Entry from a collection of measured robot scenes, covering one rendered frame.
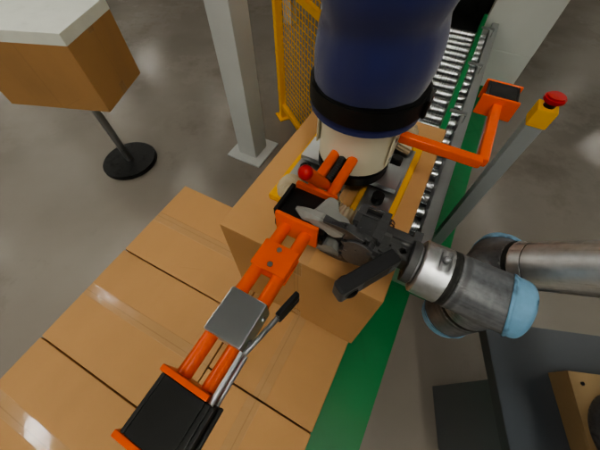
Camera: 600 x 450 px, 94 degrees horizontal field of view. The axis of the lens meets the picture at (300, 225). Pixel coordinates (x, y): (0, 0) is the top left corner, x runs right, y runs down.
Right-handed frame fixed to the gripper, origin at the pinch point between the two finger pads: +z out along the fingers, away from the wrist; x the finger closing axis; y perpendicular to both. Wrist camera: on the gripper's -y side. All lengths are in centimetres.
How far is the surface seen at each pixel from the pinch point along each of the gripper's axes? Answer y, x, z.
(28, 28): 45, -17, 163
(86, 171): 33, -119, 204
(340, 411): -17, -120, -31
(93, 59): 58, -34, 150
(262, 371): -22, -65, 3
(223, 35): 105, -31, 102
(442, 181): 87, -60, -31
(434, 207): 70, -60, -31
